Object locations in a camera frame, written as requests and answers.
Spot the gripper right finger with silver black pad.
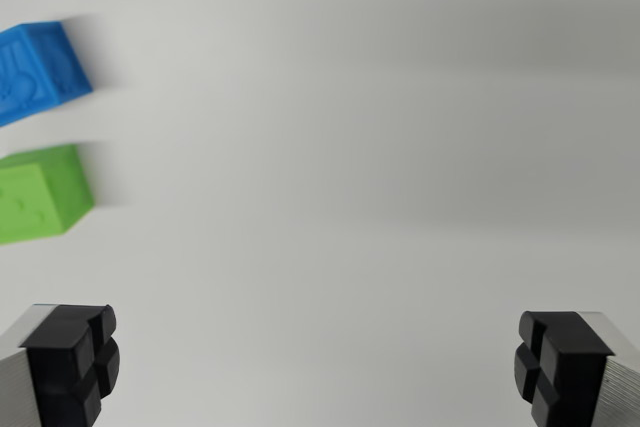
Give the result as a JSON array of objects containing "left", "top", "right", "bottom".
[{"left": 513, "top": 310, "right": 640, "bottom": 427}]

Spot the gripper left finger with silver black pad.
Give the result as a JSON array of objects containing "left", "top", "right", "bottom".
[{"left": 0, "top": 303, "right": 121, "bottom": 427}]

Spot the green soft toy cube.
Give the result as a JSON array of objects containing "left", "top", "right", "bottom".
[{"left": 0, "top": 143, "right": 96, "bottom": 247}]

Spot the blue soft toy cube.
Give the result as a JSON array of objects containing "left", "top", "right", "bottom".
[{"left": 0, "top": 20, "right": 95, "bottom": 128}]

